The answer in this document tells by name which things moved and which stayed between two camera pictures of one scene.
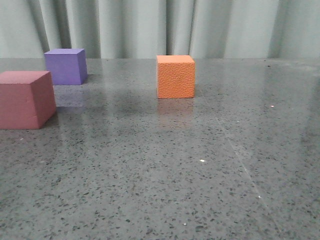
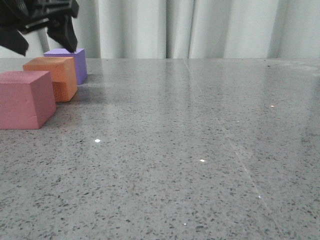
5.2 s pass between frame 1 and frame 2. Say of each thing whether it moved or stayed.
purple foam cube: stayed
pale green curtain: stayed
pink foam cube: stayed
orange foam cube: moved
